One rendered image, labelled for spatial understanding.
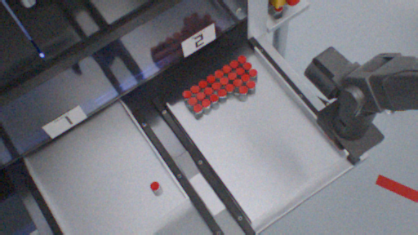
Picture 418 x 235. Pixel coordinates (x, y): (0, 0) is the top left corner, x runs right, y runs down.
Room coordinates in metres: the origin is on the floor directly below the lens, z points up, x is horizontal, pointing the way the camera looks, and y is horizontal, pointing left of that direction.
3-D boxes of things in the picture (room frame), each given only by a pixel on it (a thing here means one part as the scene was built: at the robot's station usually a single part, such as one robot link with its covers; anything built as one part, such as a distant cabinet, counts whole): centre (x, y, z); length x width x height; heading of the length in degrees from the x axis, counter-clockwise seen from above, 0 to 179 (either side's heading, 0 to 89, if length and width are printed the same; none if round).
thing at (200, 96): (0.58, -0.05, 0.90); 0.18 x 0.02 x 0.05; 115
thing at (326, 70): (0.35, -0.22, 1.29); 0.11 x 0.09 x 0.12; 28
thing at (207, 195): (0.35, 0.04, 0.91); 0.14 x 0.03 x 0.06; 25
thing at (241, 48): (0.43, 0.08, 0.87); 0.70 x 0.48 x 0.02; 114
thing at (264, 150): (0.45, -0.10, 0.90); 0.34 x 0.26 x 0.04; 25
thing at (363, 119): (0.32, -0.23, 1.25); 0.07 x 0.06 x 0.07; 28
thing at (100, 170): (0.42, 0.26, 0.90); 0.34 x 0.26 x 0.04; 24
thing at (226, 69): (0.60, -0.04, 0.90); 0.18 x 0.02 x 0.05; 115
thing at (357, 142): (0.32, -0.24, 1.19); 0.10 x 0.07 x 0.07; 24
